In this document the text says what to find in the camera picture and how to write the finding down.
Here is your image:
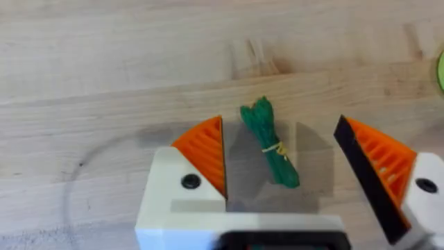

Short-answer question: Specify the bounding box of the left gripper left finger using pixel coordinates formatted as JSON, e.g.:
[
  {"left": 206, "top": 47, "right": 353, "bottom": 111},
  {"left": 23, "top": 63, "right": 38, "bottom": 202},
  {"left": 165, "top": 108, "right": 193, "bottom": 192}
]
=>
[{"left": 140, "top": 115, "right": 228, "bottom": 215}]

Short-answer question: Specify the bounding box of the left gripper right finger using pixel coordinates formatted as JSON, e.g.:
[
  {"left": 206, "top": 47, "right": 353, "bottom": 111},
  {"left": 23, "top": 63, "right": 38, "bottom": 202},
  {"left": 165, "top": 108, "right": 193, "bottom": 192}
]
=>
[{"left": 333, "top": 114, "right": 444, "bottom": 250}]

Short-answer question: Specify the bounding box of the green toy vegetable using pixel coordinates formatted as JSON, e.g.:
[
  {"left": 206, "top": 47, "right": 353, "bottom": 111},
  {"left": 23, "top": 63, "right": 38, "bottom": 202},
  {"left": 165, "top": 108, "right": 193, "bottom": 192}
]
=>
[{"left": 239, "top": 95, "right": 301, "bottom": 190}]

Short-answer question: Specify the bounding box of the green disc with holes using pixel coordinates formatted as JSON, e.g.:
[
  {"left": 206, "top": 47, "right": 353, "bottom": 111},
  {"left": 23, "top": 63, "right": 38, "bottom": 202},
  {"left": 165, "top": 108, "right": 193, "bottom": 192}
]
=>
[{"left": 435, "top": 49, "right": 444, "bottom": 94}]

